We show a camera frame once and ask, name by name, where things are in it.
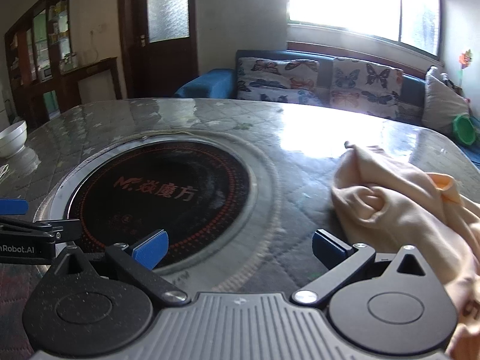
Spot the grey pillow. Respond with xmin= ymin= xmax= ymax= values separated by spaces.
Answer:
xmin=422 ymin=66 xmax=472 ymax=138

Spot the butterfly print cushion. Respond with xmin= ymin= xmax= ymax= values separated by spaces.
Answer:
xmin=331 ymin=57 xmax=404 ymax=118
xmin=236 ymin=57 xmax=322 ymax=104

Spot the dark wooden glass cabinet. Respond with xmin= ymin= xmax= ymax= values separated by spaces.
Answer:
xmin=4 ymin=0 xmax=73 ymax=125

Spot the window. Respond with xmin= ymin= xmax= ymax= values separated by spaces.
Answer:
xmin=286 ymin=0 xmax=442 ymax=61

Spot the blue sofa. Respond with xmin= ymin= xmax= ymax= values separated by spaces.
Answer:
xmin=173 ymin=49 xmax=480 ymax=166

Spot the dark wooden side table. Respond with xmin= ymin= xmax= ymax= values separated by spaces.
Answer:
xmin=62 ymin=57 xmax=123 ymax=103

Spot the dark wooden door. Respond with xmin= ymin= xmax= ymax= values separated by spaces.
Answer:
xmin=118 ymin=0 xmax=199 ymax=99

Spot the green plastic basket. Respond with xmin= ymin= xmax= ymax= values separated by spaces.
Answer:
xmin=452 ymin=114 xmax=480 ymax=147

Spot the round black induction cooktop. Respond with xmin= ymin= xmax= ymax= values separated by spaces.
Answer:
xmin=33 ymin=130 xmax=283 ymax=284

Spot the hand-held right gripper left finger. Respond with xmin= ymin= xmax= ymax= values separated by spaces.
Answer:
xmin=44 ymin=229 xmax=190 ymax=306

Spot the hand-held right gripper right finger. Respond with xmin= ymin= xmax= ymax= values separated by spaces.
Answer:
xmin=292 ymin=229 xmax=437 ymax=306

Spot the cream garment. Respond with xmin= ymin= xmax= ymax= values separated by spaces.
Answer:
xmin=331 ymin=142 xmax=480 ymax=360

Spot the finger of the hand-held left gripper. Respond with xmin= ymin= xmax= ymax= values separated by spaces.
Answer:
xmin=0 ymin=217 xmax=82 ymax=241
xmin=0 ymin=199 xmax=30 ymax=215

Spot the white bowl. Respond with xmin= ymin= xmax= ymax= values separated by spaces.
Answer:
xmin=0 ymin=120 xmax=28 ymax=158

